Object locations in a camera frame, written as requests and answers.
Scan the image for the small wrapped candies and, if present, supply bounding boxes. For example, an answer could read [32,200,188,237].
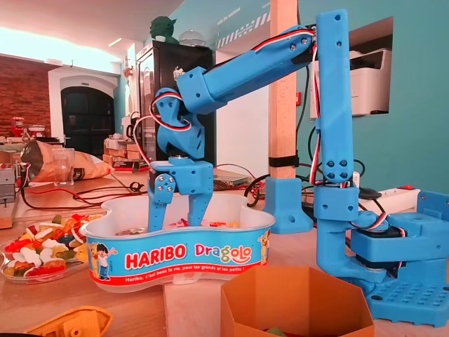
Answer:
[166,217,243,230]

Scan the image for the metal mesh power supply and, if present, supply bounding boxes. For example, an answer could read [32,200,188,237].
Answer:
[212,170,252,191]

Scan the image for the red and black flat box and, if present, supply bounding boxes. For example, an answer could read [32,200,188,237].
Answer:
[112,157,152,173]

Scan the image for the Haribo Dragolo candy tub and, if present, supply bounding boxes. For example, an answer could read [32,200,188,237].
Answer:
[79,192,277,295]

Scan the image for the cardboard boxes stack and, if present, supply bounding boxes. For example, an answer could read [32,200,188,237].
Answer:
[103,136,142,166]

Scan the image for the brown paper snack bag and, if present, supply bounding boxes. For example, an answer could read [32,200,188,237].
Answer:
[20,139,116,183]

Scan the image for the black kettle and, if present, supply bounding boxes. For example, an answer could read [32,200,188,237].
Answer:
[126,111,142,140]

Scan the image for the clear drinking glass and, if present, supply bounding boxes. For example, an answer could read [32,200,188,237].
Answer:
[52,147,76,187]

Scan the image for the black arched door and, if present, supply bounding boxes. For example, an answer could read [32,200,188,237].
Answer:
[60,86,116,159]

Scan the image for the black fridge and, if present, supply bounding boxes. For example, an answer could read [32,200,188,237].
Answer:
[136,40,215,168]

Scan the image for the colourful gummy candy pile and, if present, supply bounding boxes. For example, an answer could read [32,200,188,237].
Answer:
[2,213,105,278]

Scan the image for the orange hexagonal box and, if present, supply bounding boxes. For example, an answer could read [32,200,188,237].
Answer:
[220,265,375,337]

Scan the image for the clear plastic plate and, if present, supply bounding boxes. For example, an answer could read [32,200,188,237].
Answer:
[0,238,91,285]

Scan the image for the glass dome cover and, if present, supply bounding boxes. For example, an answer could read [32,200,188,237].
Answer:
[177,29,206,47]

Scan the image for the orange plastic printed part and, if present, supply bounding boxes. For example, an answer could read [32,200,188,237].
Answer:
[24,305,114,337]

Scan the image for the green gummy candy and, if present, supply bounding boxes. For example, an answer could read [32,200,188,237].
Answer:
[262,326,292,337]

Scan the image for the green Yoda head figure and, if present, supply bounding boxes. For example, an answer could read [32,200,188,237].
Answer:
[149,15,180,45]

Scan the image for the grey metal device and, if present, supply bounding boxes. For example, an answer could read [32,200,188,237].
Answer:
[0,161,22,229]

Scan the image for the red popcorn machine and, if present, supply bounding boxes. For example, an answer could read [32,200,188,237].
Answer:
[10,116,25,138]

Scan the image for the white office printer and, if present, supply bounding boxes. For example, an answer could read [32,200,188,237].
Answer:
[310,48,393,117]

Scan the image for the white power strip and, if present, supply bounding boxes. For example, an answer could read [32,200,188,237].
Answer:
[361,185,422,211]

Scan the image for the black strap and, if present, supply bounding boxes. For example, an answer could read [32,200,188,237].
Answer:
[269,157,300,169]

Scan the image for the blue post base mount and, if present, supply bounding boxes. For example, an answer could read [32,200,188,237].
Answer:
[263,176,315,235]

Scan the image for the wooden post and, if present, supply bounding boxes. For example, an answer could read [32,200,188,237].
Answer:
[269,0,299,180]

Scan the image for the red wire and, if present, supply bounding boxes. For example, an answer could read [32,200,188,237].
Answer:
[20,171,253,211]

